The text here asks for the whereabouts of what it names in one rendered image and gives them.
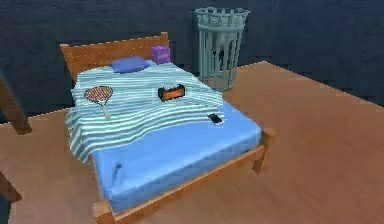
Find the black cell phone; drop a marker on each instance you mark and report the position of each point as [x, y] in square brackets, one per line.
[215, 118]

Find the black orange alarm clock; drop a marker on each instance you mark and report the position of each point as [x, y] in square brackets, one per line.
[171, 93]

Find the wooden bed with blue mattress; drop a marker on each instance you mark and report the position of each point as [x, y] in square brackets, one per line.
[173, 160]

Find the striped white teal blanket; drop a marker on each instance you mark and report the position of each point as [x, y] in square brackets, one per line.
[140, 110]

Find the purple box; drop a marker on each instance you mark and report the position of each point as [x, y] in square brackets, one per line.
[161, 54]

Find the blue pillow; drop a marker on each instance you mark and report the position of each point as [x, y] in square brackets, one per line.
[129, 64]

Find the red tennis racket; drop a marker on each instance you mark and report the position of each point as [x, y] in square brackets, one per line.
[99, 95]

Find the brown wooden furniture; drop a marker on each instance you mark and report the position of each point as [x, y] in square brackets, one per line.
[11, 106]

